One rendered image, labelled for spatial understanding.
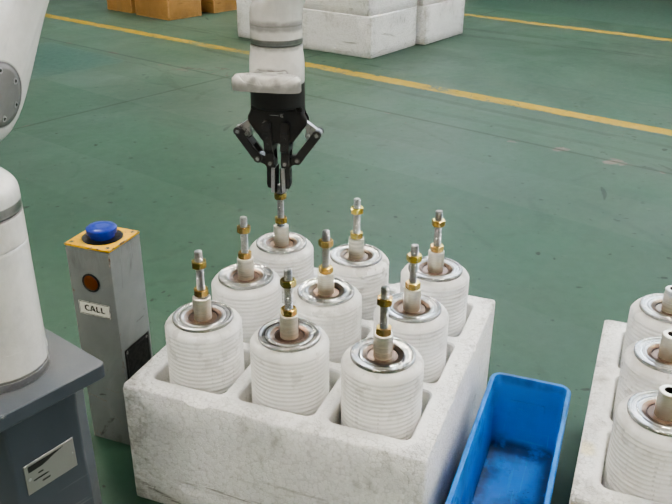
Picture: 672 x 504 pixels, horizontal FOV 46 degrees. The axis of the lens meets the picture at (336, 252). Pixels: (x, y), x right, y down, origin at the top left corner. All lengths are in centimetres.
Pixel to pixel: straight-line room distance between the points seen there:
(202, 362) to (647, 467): 51
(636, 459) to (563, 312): 73
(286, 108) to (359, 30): 258
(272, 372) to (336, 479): 14
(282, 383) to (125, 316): 28
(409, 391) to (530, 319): 66
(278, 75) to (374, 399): 43
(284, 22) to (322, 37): 272
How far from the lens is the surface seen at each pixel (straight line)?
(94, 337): 115
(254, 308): 108
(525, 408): 118
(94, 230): 109
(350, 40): 370
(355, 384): 91
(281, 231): 118
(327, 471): 96
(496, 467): 118
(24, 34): 76
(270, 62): 108
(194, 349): 99
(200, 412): 99
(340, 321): 103
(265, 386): 96
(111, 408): 121
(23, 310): 81
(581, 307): 161
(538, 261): 177
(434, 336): 101
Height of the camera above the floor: 76
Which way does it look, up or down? 26 degrees down
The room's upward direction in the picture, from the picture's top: straight up
